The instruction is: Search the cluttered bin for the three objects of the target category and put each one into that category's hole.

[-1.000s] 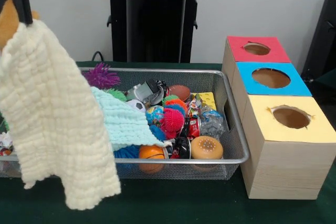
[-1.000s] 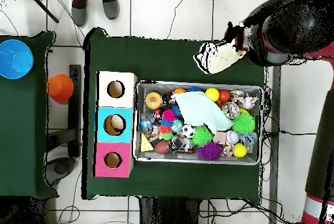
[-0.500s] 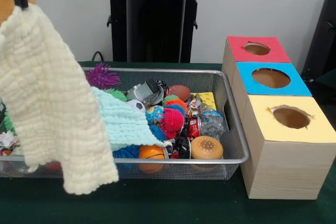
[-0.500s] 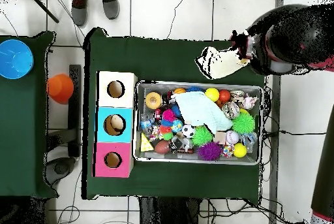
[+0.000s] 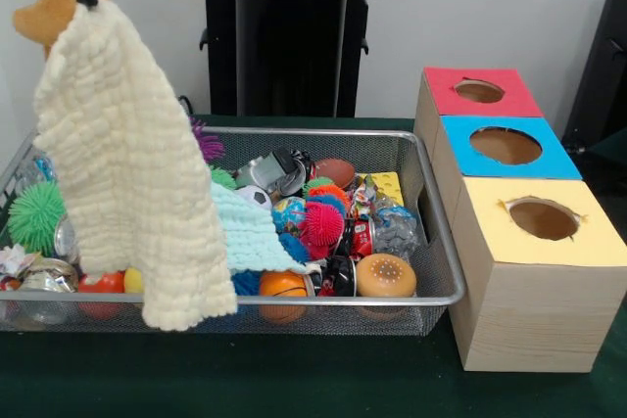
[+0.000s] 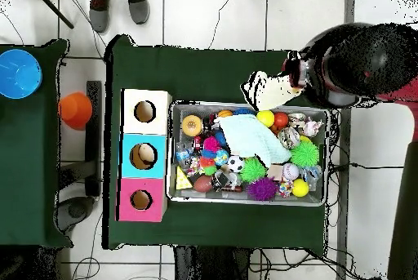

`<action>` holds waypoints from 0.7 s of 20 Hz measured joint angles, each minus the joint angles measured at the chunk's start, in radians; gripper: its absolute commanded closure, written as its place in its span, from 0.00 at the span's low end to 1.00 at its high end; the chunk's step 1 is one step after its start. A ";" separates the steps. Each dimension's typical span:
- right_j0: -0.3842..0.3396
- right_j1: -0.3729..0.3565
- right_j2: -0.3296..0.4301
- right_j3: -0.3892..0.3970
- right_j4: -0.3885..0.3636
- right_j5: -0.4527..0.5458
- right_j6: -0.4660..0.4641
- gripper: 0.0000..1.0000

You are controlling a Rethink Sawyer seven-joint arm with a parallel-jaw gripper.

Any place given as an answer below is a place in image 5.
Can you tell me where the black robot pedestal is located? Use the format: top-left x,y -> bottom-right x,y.
189,0 -> 394,118

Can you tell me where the wooden box with three holes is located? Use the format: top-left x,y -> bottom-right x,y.
413,67 -> 627,373

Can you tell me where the toy burger bun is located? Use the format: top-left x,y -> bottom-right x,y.
356,254 -> 417,298

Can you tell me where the small globe ball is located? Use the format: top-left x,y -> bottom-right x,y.
271,196 -> 308,234

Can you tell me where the brown plush bear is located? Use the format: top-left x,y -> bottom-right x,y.
12,0 -> 110,55

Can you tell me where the pink spiky ball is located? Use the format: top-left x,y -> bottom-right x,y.
298,200 -> 347,260

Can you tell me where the brown toy football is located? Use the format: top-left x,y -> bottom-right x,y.
313,158 -> 357,190

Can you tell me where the orange toy basketball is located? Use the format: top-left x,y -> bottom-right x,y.
258,269 -> 310,325

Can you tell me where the cream cloth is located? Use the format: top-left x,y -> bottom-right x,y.
32,0 -> 240,332

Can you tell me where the silver mesh bin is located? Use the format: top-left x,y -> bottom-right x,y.
0,122 -> 466,337

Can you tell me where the mint green cloth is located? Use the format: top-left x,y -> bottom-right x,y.
210,180 -> 308,275

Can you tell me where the purple spiky ball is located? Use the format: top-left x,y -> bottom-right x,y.
189,116 -> 225,163

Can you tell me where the dark green table cloth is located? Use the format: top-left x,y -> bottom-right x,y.
0,113 -> 627,418
575,139 -> 627,184

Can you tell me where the black upright panel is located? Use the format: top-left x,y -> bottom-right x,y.
561,0 -> 627,150

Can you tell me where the small soccer ball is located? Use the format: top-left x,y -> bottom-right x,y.
234,185 -> 273,211

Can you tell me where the yellow toy cheese wedge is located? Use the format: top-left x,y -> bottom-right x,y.
364,171 -> 406,209

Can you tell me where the large green spiky ball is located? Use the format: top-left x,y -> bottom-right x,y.
7,180 -> 68,253

